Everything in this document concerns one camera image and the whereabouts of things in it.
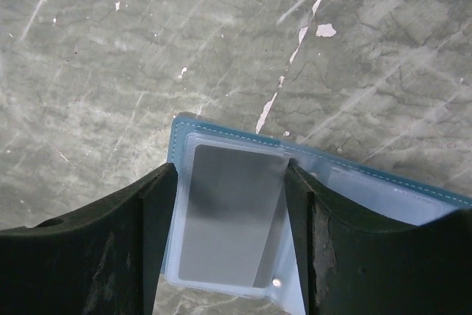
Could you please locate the blue card holder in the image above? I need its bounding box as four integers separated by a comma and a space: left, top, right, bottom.
164, 114, 471, 314

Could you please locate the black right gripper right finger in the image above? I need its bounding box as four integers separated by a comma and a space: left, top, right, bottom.
284, 164, 471, 314

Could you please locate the silver card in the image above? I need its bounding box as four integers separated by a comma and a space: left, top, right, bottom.
178, 145, 288, 288

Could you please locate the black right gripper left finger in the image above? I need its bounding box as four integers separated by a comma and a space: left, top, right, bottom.
1, 163, 178, 314

